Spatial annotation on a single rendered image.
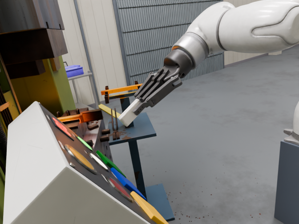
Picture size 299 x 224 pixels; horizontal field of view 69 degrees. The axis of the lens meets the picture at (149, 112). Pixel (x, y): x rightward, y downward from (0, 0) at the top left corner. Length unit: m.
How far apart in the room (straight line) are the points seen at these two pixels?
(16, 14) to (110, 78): 3.93
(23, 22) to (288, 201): 1.66
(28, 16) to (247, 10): 0.61
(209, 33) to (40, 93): 0.93
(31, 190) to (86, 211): 0.06
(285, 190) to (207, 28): 1.28
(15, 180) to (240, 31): 0.49
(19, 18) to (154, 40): 4.41
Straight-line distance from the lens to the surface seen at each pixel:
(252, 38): 0.54
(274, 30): 0.52
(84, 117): 1.00
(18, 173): 0.32
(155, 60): 5.10
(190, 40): 0.60
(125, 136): 1.37
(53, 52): 0.84
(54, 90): 1.24
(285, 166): 1.58
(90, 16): 4.56
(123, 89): 1.42
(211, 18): 0.62
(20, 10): 0.81
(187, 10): 5.74
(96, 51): 4.54
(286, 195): 1.70
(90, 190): 0.26
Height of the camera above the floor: 1.31
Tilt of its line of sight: 20 degrees down
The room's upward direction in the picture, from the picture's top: 8 degrees counter-clockwise
